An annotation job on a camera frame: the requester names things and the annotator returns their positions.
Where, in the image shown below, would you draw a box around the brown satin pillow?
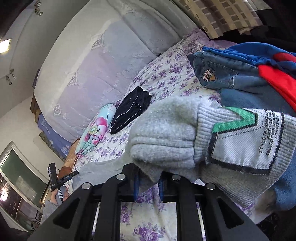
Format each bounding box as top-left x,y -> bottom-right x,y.
58,139 -> 80,178

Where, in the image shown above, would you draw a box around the person's left hand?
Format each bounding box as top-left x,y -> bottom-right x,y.
50,187 -> 69,206

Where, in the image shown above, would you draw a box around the beige checked curtain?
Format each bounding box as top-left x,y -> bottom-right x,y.
173,0 -> 271,39

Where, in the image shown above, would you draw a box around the green framed window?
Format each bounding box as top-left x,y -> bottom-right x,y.
1,142 -> 47,233

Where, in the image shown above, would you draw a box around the blue denim jeans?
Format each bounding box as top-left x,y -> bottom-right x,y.
188,51 -> 295,116

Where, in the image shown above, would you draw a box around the ceiling spotlight fixture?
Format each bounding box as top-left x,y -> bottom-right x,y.
34,1 -> 43,16

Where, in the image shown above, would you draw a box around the white lace-covered headboard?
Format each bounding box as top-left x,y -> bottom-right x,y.
34,1 -> 196,142

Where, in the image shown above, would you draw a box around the floral turquoise folded quilt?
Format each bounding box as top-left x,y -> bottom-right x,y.
75,103 -> 116,156

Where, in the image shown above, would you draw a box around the grey sweatpants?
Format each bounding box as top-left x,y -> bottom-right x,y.
73,96 -> 295,207

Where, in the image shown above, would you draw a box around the folded black pants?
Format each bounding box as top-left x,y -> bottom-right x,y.
110,86 -> 152,135

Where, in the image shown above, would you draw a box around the blue patterned cloth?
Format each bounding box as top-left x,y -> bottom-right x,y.
38,114 -> 72,160

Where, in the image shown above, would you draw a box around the blue and red garment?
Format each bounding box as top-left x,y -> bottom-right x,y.
203,42 -> 295,109

